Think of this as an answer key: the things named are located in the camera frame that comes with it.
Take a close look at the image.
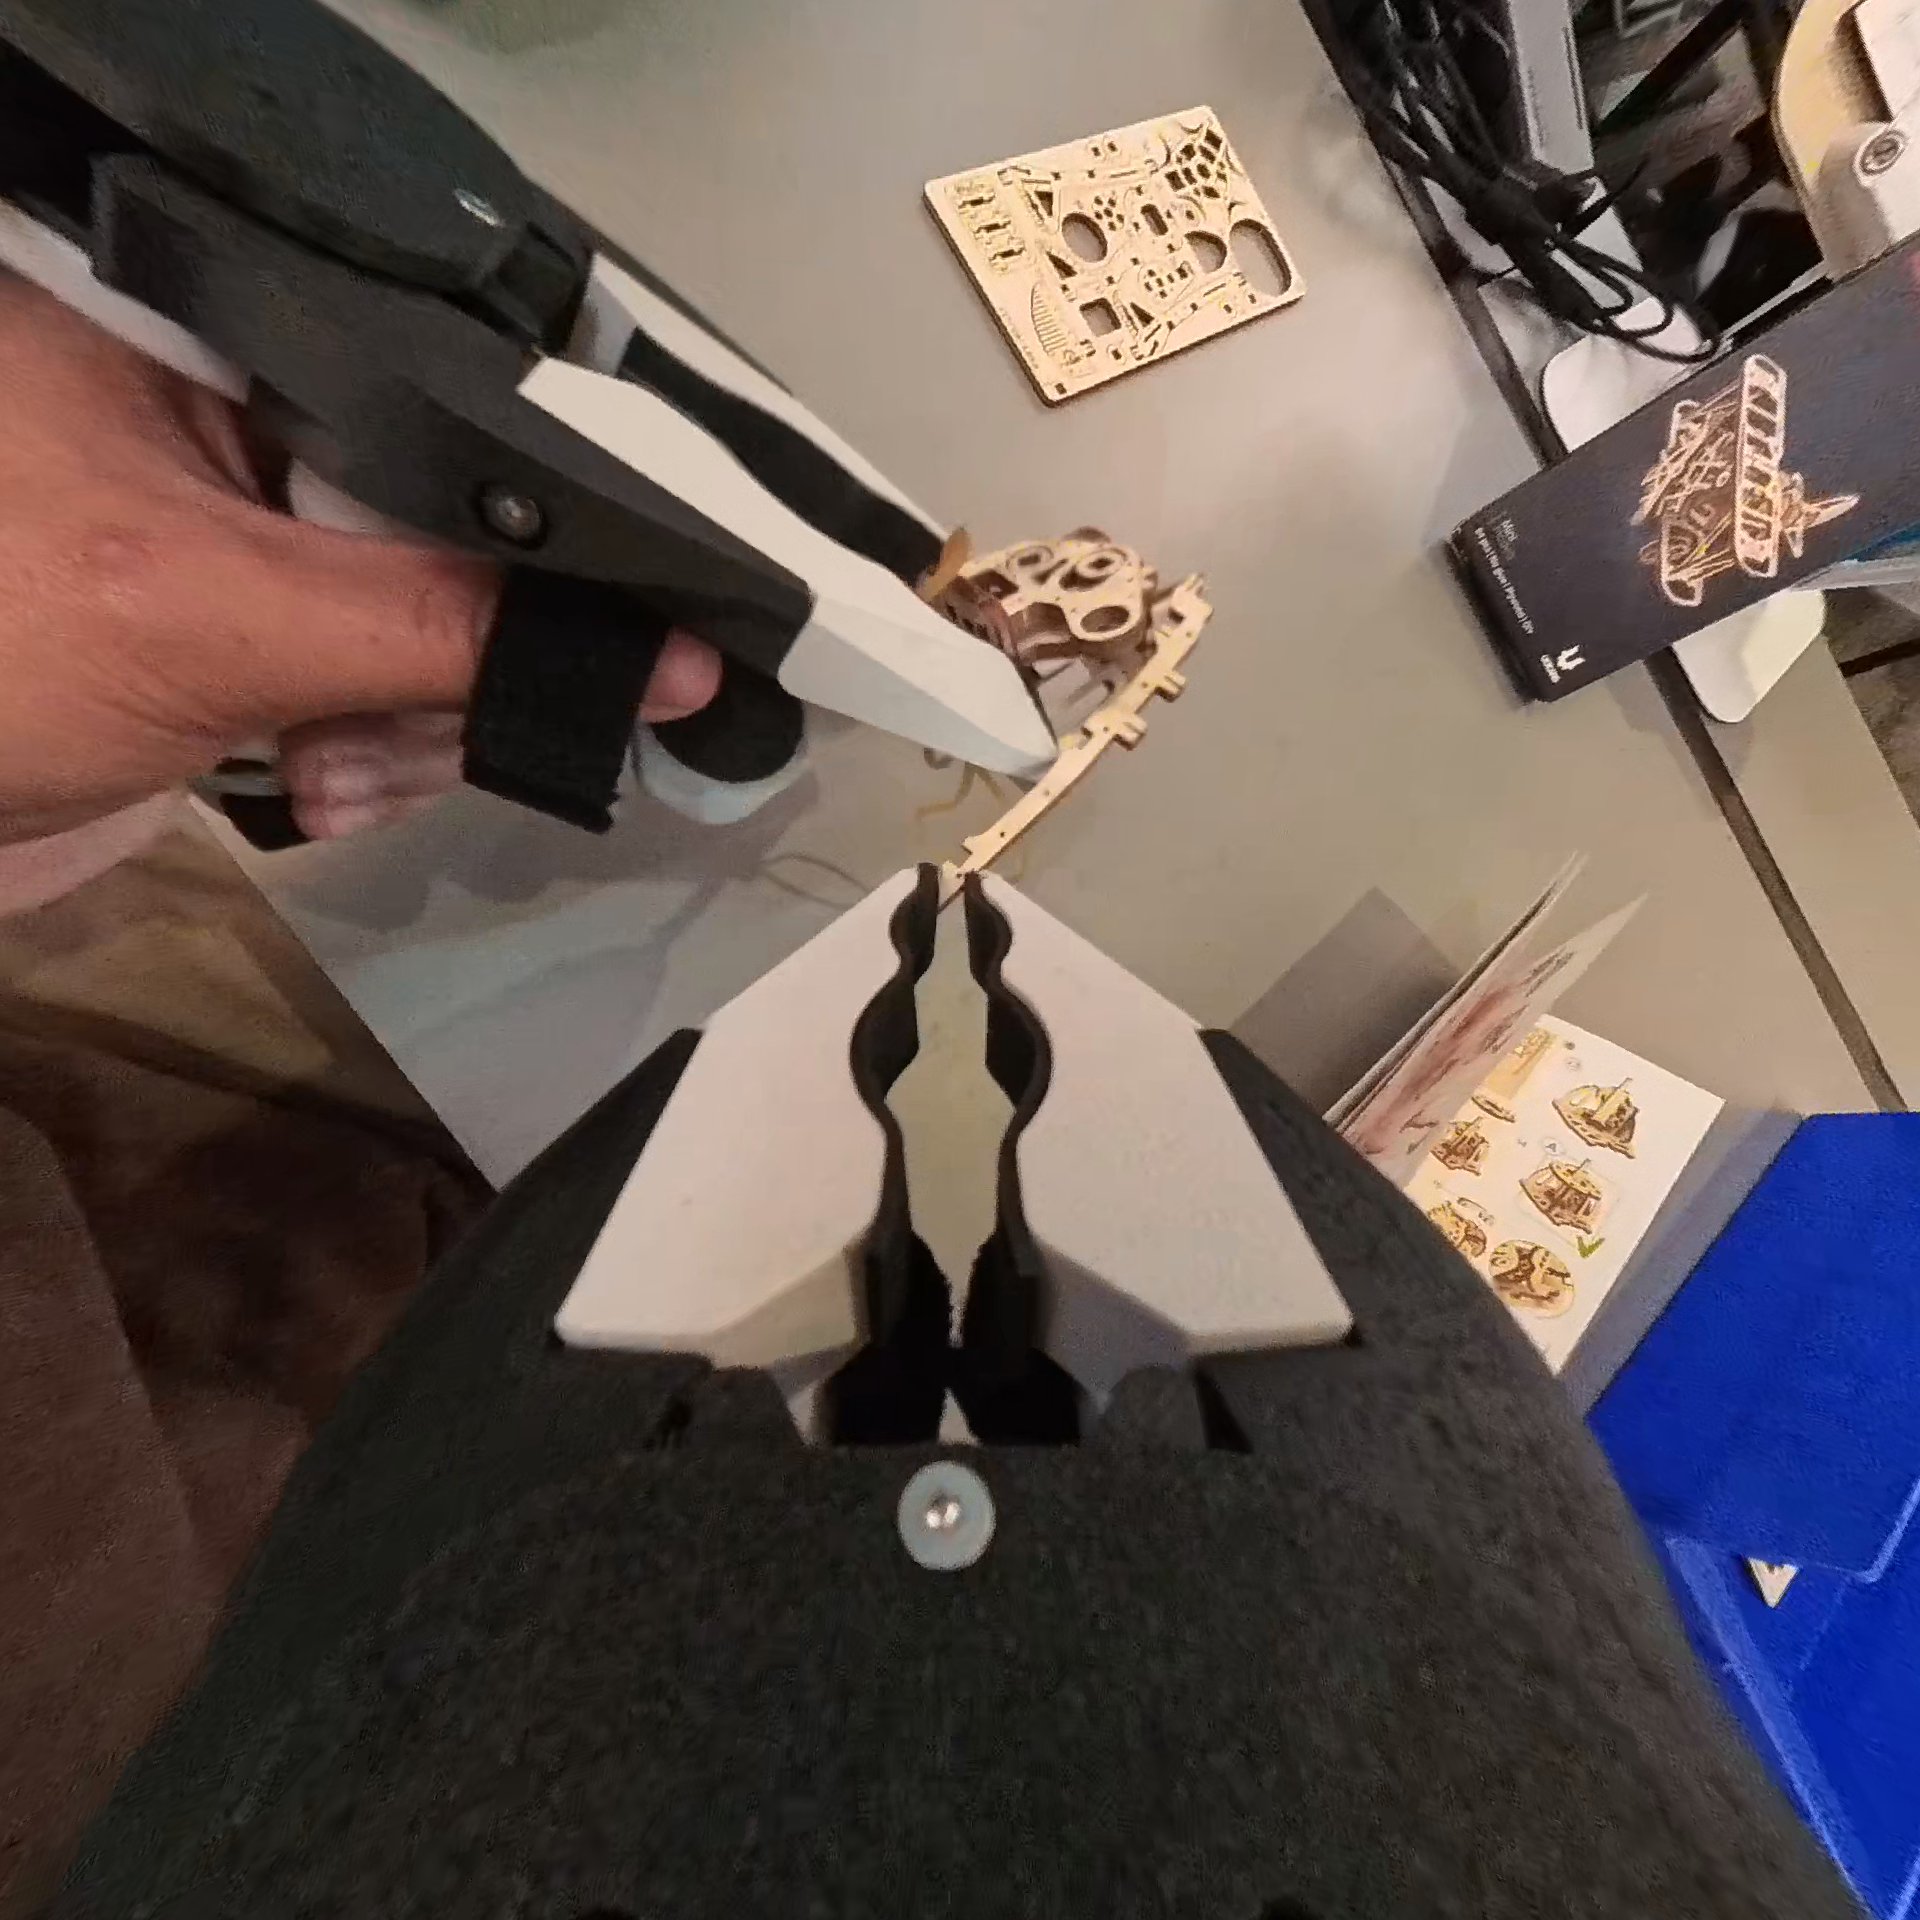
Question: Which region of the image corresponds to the wooden parts sheet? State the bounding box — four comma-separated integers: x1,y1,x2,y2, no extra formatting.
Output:
922,104,1306,410

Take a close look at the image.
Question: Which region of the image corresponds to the wooden model assembly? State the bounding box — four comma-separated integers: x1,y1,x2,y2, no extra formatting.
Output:
915,523,1209,723

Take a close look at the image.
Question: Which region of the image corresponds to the instruction booklet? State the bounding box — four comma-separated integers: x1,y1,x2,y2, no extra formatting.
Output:
1327,855,1727,1374

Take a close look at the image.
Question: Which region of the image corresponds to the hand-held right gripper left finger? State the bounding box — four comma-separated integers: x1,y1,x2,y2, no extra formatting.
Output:
551,861,960,1449

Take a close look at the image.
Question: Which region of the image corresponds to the blue plastic bin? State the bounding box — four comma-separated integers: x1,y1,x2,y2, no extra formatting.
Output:
1581,1111,1920,1920

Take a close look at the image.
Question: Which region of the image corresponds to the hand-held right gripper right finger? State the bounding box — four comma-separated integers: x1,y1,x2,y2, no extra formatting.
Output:
949,870,1355,1449

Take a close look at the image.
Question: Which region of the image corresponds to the black model kit box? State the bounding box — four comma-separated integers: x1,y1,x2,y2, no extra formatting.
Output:
1447,233,1920,704

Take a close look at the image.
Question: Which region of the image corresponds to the tan rubber band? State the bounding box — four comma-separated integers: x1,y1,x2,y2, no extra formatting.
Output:
905,747,1033,872

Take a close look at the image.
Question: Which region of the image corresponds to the long notched wooden strip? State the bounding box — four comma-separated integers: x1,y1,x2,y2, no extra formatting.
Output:
937,575,1213,902

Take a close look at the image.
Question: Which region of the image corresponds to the white plastic device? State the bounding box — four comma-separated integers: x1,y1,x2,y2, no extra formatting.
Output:
1776,0,1920,278

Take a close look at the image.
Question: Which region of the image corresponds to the black cable bundle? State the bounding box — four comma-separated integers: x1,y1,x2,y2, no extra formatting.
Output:
1296,0,1802,361

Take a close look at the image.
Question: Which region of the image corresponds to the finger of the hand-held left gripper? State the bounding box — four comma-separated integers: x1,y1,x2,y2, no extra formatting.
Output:
518,353,1060,780
577,253,964,597

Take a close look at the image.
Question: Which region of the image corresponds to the person's left hand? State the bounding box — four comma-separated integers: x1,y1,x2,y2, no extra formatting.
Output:
0,277,723,850

